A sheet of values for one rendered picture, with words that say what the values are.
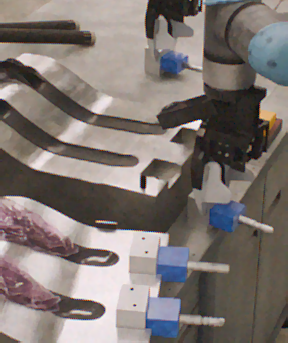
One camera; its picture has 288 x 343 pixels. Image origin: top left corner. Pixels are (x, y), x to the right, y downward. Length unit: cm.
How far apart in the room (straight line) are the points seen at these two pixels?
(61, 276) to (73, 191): 20
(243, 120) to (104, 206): 25
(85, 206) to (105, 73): 54
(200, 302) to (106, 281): 45
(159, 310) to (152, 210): 23
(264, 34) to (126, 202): 36
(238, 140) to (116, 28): 86
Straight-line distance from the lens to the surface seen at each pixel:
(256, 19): 118
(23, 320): 116
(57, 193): 142
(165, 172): 143
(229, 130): 132
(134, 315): 116
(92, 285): 123
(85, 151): 146
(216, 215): 140
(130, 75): 189
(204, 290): 164
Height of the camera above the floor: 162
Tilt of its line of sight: 29 degrees down
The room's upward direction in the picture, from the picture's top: 1 degrees clockwise
